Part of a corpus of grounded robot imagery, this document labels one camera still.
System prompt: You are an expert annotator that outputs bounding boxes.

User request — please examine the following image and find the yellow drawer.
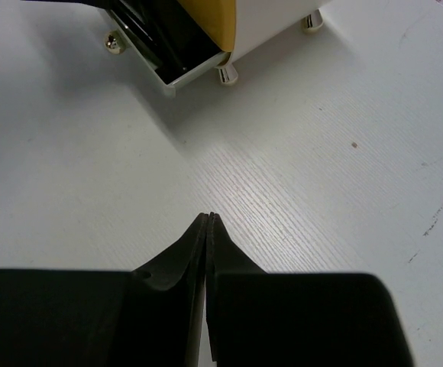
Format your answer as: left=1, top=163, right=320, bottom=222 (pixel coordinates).
left=178, top=0, right=236, bottom=52

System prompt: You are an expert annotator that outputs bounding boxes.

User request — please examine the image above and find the black fan makeup brush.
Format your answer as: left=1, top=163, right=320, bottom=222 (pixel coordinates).
left=111, top=1, right=165, bottom=70

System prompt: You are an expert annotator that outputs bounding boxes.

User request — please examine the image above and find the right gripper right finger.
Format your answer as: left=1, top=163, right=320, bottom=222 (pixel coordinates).
left=205, top=213, right=414, bottom=366

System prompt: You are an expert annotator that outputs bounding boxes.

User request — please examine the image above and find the cream round drawer organizer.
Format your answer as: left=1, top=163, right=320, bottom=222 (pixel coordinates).
left=217, top=0, right=327, bottom=86

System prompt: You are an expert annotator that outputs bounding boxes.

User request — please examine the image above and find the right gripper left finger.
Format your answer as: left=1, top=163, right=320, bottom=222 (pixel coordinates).
left=0, top=213, right=209, bottom=366

